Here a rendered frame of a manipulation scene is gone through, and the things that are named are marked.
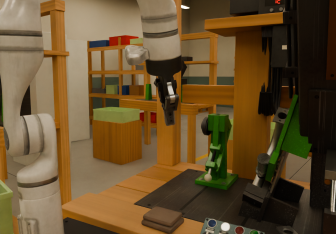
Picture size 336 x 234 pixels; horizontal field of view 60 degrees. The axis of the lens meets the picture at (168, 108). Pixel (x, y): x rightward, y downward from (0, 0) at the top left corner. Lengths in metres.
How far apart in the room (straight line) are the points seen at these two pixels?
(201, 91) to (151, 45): 0.87
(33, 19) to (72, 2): 8.36
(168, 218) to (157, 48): 0.49
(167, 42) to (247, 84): 0.74
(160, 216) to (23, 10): 0.61
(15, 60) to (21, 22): 0.08
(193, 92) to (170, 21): 0.90
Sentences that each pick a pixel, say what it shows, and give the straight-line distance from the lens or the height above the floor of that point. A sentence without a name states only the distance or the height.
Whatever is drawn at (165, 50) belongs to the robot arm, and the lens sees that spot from 0.56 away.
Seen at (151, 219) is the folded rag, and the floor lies 0.92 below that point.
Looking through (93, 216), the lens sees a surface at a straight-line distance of 0.96.
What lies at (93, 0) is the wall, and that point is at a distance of 9.52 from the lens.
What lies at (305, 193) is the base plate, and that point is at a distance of 1.20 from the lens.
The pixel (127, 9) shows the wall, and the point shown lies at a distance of 10.42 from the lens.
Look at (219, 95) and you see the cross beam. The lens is 1.38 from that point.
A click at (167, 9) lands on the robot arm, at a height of 1.44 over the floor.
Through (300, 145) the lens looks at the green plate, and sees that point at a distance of 0.87.
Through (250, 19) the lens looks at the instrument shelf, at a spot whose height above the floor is 1.52.
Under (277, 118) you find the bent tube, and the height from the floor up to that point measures 1.19.
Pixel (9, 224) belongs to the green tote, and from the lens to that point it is 1.11.
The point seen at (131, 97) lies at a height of 0.81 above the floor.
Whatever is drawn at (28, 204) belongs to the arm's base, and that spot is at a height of 1.03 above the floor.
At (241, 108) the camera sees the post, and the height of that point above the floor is 1.18.
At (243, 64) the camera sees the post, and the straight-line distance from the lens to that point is 1.26.
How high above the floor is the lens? 1.32
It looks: 7 degrees down
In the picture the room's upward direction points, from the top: straight up
